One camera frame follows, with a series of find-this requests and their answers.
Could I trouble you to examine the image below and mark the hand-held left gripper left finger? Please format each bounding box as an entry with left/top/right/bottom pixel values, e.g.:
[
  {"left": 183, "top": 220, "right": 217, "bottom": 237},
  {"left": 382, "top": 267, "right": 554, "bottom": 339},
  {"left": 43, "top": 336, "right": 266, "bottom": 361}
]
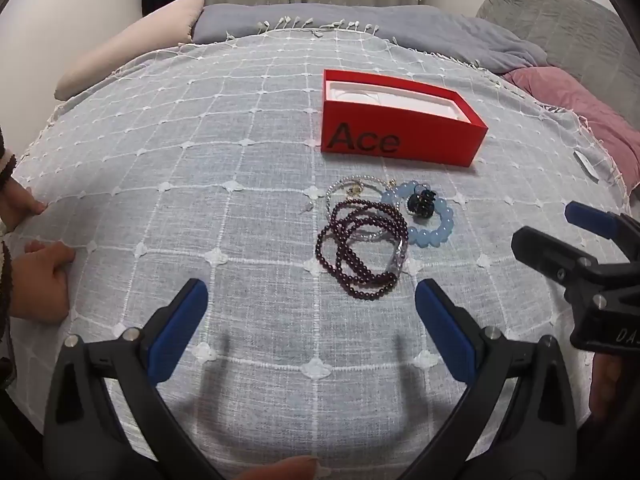
[{"left": 42, "top": 277, "right": 226, "bottom": 480}]

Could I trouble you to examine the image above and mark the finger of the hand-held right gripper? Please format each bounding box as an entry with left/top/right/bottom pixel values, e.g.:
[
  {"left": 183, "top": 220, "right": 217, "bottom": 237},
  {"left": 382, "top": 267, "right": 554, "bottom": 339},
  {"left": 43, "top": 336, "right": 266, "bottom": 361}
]
[
  {"left": 565, "top": 201, "right": 640, "bottom": 241},
  {"left": 511, "top": 226, "right": 632, "bottom": 311}
]

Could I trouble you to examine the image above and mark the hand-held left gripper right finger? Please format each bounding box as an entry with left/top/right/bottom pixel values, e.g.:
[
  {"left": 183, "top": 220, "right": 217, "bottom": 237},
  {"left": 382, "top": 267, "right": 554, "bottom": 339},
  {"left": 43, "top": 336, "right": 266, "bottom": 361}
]
[{"left": 400, "top": 277, "right": 581, "bottom": 480}]

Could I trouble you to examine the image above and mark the dark purple bead bracelet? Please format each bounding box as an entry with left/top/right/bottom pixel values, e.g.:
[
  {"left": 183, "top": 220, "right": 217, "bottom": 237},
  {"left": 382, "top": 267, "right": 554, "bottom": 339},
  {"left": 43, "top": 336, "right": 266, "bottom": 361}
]
[{"left": 315, "top": 198, "right": 408, "bottom": 297}]

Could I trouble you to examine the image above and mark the light blue bead bracelet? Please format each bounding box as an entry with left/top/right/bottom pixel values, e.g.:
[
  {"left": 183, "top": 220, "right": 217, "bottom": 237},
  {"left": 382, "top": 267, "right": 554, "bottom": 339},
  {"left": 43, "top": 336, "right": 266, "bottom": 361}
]
[{"left": 380, "top": 180, "right": 456, "bottom": 248}]

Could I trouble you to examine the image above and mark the black hair claw clip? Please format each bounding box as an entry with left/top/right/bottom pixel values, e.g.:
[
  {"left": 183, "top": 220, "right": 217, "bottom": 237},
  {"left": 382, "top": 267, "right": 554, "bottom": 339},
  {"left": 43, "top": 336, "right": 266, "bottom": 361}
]
[{"left": 406, "top": 185, "right": 438, "bottom": 221}]

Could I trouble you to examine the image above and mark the red cardboard box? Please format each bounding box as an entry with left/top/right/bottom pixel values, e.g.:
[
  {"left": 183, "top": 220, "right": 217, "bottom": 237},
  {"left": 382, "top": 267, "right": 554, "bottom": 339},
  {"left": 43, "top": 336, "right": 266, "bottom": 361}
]
[{"left": 320, "top": 68, "right": 489, "bottom": 167}]

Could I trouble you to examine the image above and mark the clear crystal bead bracelet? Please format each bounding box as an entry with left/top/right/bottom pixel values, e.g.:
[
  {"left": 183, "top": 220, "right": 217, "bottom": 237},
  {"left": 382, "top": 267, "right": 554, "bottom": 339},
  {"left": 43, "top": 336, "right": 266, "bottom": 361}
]
[{"left": 324, "top": 175, "right": 396, "bottom": 241}]

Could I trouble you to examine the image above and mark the another person's striped forearm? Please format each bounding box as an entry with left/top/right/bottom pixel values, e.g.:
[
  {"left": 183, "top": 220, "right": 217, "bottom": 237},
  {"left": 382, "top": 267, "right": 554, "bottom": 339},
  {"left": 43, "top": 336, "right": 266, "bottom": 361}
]
[
  {"left": 0, "top": 240, "right": 17, "bottom": 366},
  {"left": 0, "top": 125, "right": 19, "bottom": 192}
]

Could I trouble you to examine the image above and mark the person's right hand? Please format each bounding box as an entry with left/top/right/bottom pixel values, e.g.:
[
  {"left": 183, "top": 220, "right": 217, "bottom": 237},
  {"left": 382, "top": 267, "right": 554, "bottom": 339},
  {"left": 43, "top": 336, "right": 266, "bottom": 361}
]
[{"left": 590, "top": 352, "right": 623, "bottom": 423}]

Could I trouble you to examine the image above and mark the person's left hand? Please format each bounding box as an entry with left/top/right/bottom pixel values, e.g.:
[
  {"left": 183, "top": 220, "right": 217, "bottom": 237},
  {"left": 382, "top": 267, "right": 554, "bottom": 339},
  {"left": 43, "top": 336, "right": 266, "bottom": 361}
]
[{"left": 235, "top": 455, "right": 321, "bottom": 480}]

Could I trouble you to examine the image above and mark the white fabric tag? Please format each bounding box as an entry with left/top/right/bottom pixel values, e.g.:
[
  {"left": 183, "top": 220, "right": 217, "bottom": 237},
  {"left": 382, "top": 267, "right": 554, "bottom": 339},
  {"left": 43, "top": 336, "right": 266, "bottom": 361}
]
[{"left": 574, "top": 150, "right": 601, "bottom": 183}]

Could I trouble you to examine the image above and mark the pink pillow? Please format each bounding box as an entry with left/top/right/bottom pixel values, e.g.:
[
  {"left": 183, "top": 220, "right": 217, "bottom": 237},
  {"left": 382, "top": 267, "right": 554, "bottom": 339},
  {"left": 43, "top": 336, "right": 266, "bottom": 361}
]
[{"left": 502, "top": 66, "right": 640, "bottom": 191}]

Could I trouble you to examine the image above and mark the white grid blanket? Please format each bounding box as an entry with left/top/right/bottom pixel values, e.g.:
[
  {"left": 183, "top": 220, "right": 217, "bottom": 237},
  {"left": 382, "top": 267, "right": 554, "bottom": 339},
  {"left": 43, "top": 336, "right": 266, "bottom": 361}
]
[{"left": 10, "top": 22, "right": 633, "bottom": 480}]

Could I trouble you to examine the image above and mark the grey pillow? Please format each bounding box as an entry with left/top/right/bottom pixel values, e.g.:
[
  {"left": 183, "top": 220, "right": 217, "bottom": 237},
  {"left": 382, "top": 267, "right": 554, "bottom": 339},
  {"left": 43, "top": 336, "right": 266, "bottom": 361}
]
[{"left": 475, "top": 0, "right": 640, "bottom": 111}]

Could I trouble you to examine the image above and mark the beige pillow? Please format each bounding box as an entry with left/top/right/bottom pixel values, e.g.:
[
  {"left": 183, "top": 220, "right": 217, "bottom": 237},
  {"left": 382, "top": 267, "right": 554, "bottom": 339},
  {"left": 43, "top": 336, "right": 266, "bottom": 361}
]
[{"left": 54, "top": 0, "right": 206, "bottom": 102}]

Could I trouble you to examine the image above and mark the grey-blue duvet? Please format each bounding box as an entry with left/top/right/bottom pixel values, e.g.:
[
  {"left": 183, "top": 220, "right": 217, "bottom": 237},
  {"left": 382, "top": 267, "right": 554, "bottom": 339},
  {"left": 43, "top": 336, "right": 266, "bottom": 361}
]
[{"left": 191, "top": 4, "right": 551, "bottom": 86}]

